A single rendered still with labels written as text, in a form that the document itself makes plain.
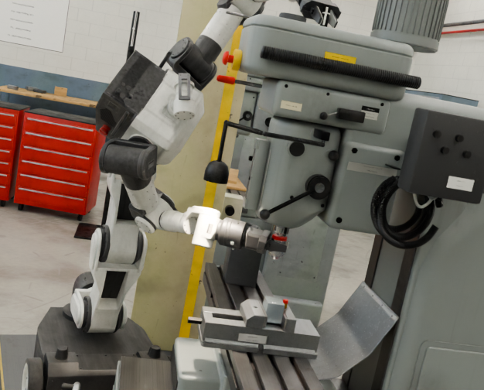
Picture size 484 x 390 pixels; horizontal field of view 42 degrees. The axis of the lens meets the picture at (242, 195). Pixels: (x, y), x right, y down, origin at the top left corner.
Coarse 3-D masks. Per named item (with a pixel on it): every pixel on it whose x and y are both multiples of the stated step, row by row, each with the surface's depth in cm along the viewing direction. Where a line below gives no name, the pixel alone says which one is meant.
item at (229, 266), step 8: (248, 224) 250; (232, 256) 234; (240, 256) 234; (248, 256) 234; (256, 256) 234; (224, 264) 252; (232, 264) 234; (240, 264) 235; (248, 264) 235; (256, 264) 235; (224, 272) 243; (232, 272) 235; (240, 272) 235; (248, 272) 235; (256, 272) 236; (224, 280) 236; (232, 280) 236; (240, 280) 236; (248, 280) 236; (256, 280) 236
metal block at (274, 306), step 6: (264, 300) 187; (270, 300) 185; (276, 300) 186; (264, 306) 186; (270, 306) 183; (276, 306) 183; (282, 306) 184; (270, 312) 184; (276, 312) 184; (282, 312) 184; (270, 318) 184; (276, 318) 184
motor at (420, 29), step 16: (384, 0) 179; (400, 0) 175; (416, 0) 173; (432, 0) 173; (448, 0) 179; (384, 16) 178; (400, 16) 175; (416, 16) 174; (432, 16) 175; (384, 32) 178; (400, 32) 175; (416, 32) 175; (432, 32) 177; (416, 48) 181; (432, 48) 178
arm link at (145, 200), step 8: (152, 184) 200; (128, 192) 199; (136, 192) 197; (144, 192) 198; (152, 192) 202; (160, 192) 211; (136, 200) 201; (144, 200) 202; (152, 200) 205; (136, 208) 206; (144, 208) 205; (152, 208) 207; (136, 216) 210; (144, 216) 207; (144, 224) 208; (152, 224) 208; (152, 232) 210
